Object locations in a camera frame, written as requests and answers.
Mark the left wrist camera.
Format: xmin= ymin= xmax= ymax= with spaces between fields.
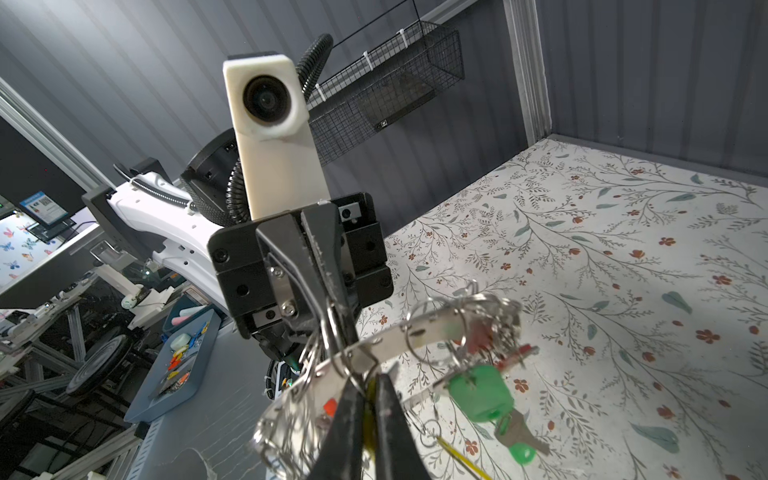
xmin=223 ymin=53 xmax=331 ymax=220

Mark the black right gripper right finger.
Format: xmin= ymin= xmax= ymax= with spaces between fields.
xmin=373 ymin=373 xmax=430 ymax=480

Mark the blue parts tray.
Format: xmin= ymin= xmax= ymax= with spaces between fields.
xmin=124 ymin=306 xmax=222 ymax=423

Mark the red tagged key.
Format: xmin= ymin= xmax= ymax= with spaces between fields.
xmin=466 ymin=320 xmax=539 ymax=373

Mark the green tagged silver key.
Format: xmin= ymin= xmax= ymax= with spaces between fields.
xmin=447 ymin=365 xmax=551 ymax=466

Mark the large metal keyring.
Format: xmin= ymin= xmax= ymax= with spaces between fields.
xmin=252 ymin=286 xmax=524 ymax=479

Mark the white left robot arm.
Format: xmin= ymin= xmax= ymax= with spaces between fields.
xmin=84 ymin=172 xmax=394 ymax=360

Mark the yellow tagged key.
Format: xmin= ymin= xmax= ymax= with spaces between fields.
xmin=365 ymin=377 xmax=496 ymax=480

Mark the black wire basket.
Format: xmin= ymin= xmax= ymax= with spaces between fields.
xmin=308 ymin=20 xmax=465 ymax=166

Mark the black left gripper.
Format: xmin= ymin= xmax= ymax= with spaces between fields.
xmin=208 ymin=192 xmax=394 ymax=357

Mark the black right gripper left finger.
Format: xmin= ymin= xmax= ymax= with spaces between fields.
xmin=307 ymin=380 xmax=366 ymax=480

